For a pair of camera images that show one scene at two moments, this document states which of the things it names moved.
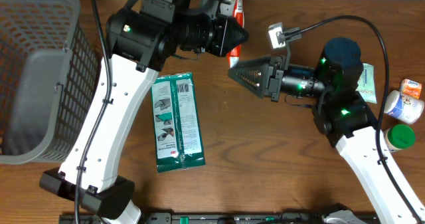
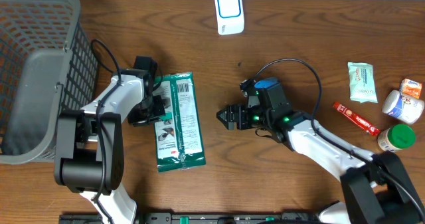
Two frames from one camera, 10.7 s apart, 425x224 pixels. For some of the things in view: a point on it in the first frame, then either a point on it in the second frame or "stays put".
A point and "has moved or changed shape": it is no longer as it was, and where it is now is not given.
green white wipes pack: x=366 y=83 stays put
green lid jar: x=398 y=137 stays put
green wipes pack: x=178 y=139 stays put
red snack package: x=238 y=15 has moved or changed shape
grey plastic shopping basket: x=50 y=76 stays put
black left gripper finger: x=234 y=34 to x=146 y=112
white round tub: x=409 y=110 stays put
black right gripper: x=278 y=72 to x=242 y=123
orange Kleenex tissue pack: x=411 y=88 stays put
